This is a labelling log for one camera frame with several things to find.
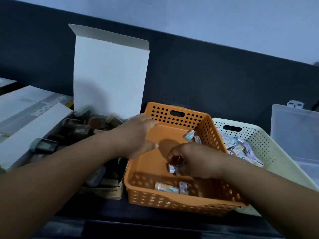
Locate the wide black shelf back panel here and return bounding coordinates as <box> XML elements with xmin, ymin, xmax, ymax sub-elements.
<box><xmin>0</xmin><ymin>0</ymin><xmax>319</xmax><ymax>137</ymax></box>

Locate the white flat notebook package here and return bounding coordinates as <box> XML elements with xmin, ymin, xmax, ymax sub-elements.
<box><xmin>0</xmin><ymin>77</ymin><xmax>17</xmax><ymax>89</ymax></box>

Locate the orange plastic basket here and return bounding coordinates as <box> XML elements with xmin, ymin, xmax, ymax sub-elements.
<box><xmin>123</xmin><ymin>102</ymin><xmax>249</xmax><ymax>217</ymax></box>

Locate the person's right forearm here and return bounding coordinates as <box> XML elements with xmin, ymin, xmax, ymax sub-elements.
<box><xmin>217</xmin><ymin>154</ymin><xmax>319</xmax><ymax>239</ymax></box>

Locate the white perforated plastic basket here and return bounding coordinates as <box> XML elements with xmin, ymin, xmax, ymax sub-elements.
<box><xmin>212</xmin><ymin>118</ymin><xmax>319</xmax><ymax>217</ymax></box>

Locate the white cardboard box open lid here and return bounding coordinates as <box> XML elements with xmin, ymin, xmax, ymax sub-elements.
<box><xmin>0</xmin><ymin>23</ymin><xmax>150</xmax><ymax>200</ymax></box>

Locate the pile of small tubes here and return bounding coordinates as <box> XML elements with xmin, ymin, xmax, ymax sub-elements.
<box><xmin>220</xmin><ymin>133</ymin><xmax>264</xmax><ymax>168</ymax></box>
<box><xmin>168</xmin><ymin>163</ymin><xmax>185</xmax><ymax>173</ymax></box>

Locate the person's left hand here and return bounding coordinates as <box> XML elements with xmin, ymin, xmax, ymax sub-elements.
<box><xmin>109</xmin><ymin>114</ymin><xmax>159</xmax><ymax>159</ymax></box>

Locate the clear plastic organizer case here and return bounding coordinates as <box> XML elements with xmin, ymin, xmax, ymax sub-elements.
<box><xmin>270</xmin><ymin>101</ymin><xmax>319</xmax><ymax>187</ymax></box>

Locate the white grey-banded notebook package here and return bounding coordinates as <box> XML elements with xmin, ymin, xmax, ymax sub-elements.
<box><xmin>0</xmin><ymin>86</ymin><xmax>73</xmax><ymax>136</ymax></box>

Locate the long yellow-labelled small tube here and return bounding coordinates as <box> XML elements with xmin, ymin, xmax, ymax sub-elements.
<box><xmin>154</xmin><ymin>182</ymin><xmax>180</xmax><ymax>194</ymax></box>

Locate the person's left forearm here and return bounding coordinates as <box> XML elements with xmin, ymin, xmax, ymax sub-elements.
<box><xmin>0</xmin><ymin>133</ymin><xmax>125</xmax><ymax>239</ymax></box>

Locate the person's right hand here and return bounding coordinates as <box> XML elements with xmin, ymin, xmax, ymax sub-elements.
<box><xmin>167</xmin><ymin>142</ymin><xmax>225</xmax><ymax>179</ymax></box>

